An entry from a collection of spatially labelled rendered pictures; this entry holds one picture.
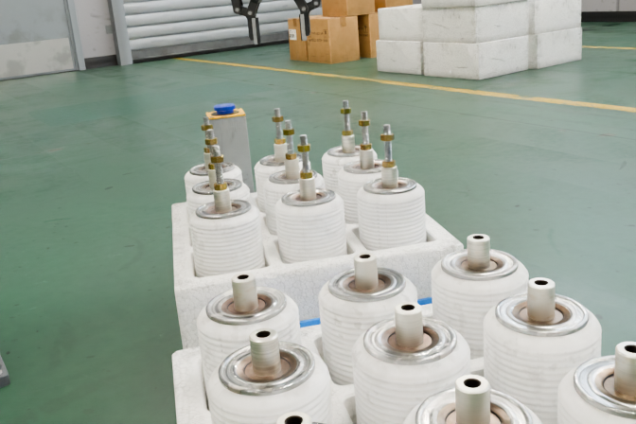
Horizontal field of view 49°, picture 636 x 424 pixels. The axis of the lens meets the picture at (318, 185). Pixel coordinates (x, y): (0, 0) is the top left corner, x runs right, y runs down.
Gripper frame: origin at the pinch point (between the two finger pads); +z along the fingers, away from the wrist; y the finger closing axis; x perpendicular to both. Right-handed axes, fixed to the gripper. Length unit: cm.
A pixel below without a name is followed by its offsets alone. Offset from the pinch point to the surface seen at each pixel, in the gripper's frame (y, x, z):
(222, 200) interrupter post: -7.7, -15.8, 20.2
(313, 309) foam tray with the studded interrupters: 3.6, -19.4, 35.0
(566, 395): 26, -60, 22
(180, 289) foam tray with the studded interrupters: -12.5, -24.0, 29.1
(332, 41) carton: -15, 375, 32
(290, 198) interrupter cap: 0.8, -12.0, 21.6
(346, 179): 8.2, -0.3, 22.6
